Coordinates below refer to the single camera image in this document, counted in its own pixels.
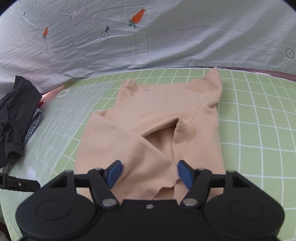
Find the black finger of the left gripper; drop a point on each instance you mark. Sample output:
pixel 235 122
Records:
pixel 16 184

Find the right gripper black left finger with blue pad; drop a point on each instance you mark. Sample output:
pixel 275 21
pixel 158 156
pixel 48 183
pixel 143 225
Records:
pixel 100 181

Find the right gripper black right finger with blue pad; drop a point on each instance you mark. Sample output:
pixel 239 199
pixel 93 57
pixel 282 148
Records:
pixel 199 183

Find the beige knit sweater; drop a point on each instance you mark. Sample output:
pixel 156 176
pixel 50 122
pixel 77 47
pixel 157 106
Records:
pixel 150 129

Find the plaid checkered cloth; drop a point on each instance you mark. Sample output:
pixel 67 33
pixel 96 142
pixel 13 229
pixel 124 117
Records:
pixel 31 127

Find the black crumpled garment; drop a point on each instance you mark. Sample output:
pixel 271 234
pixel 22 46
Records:
pixel 17 110

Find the green checkered mat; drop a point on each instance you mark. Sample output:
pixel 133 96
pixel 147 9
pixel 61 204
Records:
pixel 257 128

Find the grey carrot print sheet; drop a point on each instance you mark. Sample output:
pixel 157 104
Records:
pixel 51 42

